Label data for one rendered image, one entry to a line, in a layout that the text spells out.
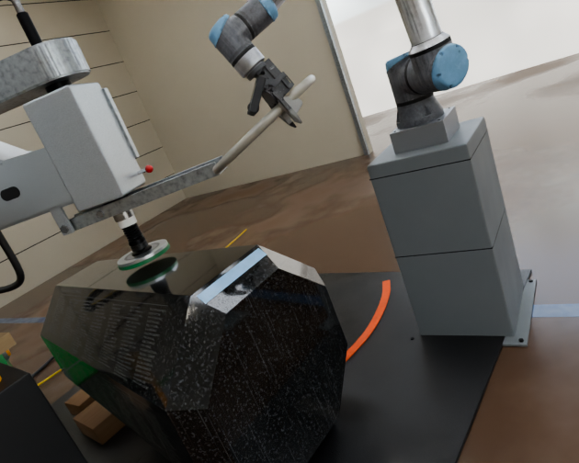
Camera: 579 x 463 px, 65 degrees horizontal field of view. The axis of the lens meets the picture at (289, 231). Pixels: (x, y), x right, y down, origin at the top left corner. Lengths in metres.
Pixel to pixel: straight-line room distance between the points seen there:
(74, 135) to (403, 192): 1.24
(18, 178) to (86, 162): 0.29
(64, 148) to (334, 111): 4.93
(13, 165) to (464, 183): 1.67
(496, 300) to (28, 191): 1.87
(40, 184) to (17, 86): 0.35
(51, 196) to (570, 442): 1.93
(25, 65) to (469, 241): 1.72
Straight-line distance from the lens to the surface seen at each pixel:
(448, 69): 1.76
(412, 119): 1.91
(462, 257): 1.97
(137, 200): 1.82
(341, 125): 6.42
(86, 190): 1.84
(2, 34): 7.66
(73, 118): 1.80
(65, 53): 1.85
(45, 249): 7.04
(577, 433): 1.77
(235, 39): 1.46
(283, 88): 1.47
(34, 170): 1.94
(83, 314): 2.03
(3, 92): 1.93
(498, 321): 2.10
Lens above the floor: 1.27
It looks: 17 degrees down
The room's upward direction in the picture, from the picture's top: 21 degrees counter-clockwise
